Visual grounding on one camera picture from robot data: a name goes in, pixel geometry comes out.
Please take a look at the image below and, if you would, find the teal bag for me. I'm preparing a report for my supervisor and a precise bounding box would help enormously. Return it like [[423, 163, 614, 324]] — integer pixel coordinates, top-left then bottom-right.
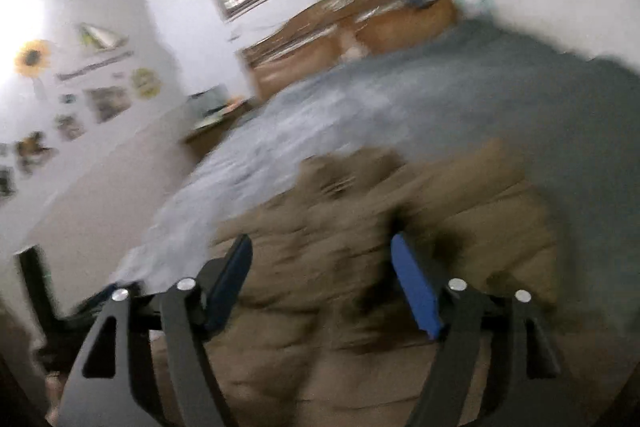
[[187, 87, 228, 118]]

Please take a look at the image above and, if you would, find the small kitten wall sticker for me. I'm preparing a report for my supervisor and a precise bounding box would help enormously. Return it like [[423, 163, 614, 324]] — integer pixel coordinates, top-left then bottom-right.
[[54, 114, 86, 142]]

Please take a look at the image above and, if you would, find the wooden nightstand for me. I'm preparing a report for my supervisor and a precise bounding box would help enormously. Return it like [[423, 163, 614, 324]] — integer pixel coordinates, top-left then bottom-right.
[[182, 99, 256, 162]]

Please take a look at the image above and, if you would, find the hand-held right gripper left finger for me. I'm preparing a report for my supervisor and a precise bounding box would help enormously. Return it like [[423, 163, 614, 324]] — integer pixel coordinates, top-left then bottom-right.
[[59, 234, 253, 427]]

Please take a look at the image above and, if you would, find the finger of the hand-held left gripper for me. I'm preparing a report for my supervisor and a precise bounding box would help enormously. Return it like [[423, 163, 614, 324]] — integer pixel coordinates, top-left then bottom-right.
[[75, 281, 143, 308]]

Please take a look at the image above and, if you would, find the lettering wall sticker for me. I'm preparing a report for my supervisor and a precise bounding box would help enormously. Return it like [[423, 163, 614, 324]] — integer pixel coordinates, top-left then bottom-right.
[[55, 51, 135, 80]]

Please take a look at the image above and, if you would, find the sunflower wall sticker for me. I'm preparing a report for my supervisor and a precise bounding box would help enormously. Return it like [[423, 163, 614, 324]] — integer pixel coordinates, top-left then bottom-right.
[[14, 39, 52, 100]]

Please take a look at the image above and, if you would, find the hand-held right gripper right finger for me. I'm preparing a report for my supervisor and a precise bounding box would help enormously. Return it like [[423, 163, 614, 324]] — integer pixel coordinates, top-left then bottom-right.
[[391, 232, 591, 427]]

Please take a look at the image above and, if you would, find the wooden bed headboard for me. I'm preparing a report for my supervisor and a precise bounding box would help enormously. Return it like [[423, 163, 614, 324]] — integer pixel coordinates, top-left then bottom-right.
[[241, 0, 458, 100]]

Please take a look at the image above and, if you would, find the peeling wall poster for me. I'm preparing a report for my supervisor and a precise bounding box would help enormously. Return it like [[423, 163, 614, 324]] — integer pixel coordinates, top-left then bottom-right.
[[77, 23, 126, 52]]

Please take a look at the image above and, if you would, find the brown puffer jacket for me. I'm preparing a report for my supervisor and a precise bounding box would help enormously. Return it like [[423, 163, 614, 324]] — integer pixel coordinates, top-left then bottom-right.
[[150, 142, 601, 427]]

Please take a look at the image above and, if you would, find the grey cats wall sticker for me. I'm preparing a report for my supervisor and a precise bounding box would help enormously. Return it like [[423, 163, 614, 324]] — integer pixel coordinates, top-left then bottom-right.
[[85, 86, 132, 122]]

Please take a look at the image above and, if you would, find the yellow flower cat sticker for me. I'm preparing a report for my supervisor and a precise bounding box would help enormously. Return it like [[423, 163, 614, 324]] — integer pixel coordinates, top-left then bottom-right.
[[131, 68, 162, 100]]

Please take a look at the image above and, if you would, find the hatted cat wall sticker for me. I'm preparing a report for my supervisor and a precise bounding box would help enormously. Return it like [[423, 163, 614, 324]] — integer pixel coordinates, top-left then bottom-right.
[[15, 132, 53, 172]]

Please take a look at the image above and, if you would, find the bed with grey blanket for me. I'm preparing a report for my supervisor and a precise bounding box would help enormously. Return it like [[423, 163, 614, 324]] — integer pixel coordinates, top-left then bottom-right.
[[112, 19, 640, 358]]

